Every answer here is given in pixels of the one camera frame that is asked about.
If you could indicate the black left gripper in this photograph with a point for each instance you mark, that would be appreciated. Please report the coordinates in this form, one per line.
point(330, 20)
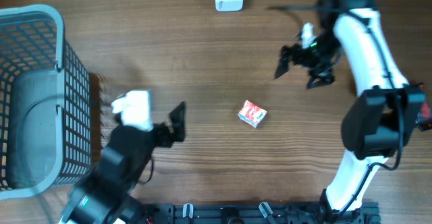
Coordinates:
point(178, 125)

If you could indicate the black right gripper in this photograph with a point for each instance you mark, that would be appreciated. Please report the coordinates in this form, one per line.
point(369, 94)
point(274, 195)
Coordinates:
point(295, 51)

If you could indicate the red snack box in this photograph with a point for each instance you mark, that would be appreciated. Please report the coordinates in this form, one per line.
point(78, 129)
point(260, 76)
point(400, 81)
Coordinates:
point(251, 114)

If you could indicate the red silver foil packet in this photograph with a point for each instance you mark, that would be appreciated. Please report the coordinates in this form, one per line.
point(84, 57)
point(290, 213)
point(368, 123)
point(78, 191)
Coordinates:
point(423, 120)

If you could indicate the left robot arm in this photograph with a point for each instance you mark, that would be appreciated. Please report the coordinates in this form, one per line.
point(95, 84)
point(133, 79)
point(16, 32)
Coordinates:
point(103, 194)

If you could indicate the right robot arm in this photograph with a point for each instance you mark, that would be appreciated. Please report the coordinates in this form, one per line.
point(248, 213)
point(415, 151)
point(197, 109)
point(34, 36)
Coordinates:
point(379, 124)

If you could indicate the grey plastic shopping basket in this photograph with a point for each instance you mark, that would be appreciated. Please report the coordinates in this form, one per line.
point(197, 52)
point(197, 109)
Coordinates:
point(45, 104)

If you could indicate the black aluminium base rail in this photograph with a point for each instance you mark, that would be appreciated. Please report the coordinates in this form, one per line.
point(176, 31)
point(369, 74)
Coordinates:
point(290, 213)

